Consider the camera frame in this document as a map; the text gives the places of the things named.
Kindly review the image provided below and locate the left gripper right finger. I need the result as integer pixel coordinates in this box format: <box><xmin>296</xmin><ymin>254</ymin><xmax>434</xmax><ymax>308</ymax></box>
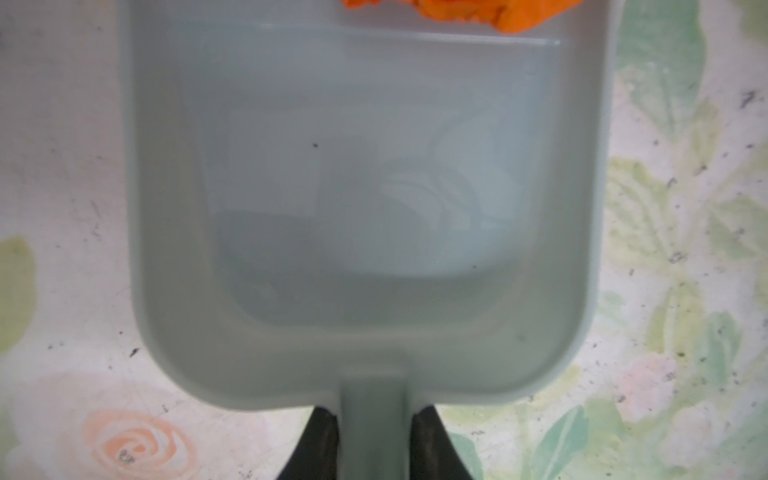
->
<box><xmin>409</xmin><ymin>406</ymin><xmax>472</xmax><ymax>480</ymax></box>

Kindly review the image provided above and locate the grey-green plastic dustpan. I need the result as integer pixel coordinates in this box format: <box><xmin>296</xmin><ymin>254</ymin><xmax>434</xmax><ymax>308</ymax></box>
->
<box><xmin>117</xmin><ymin>1</ymin><xmax>620</xmax><ymax>479</ymax></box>

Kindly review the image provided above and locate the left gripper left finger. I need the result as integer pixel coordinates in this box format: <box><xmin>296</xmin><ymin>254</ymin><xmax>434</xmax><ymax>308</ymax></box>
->
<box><xmin>277</xmin><ymin>407</ymin><xmax>339</xmax><ymax>480</ymax></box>

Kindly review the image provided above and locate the orange paper scrap near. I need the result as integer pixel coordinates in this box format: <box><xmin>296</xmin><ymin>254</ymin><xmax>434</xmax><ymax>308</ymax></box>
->
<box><xmin>341</xmin><ymin>0</ymin><xmax>583</xmax><ymax>35</ymax></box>

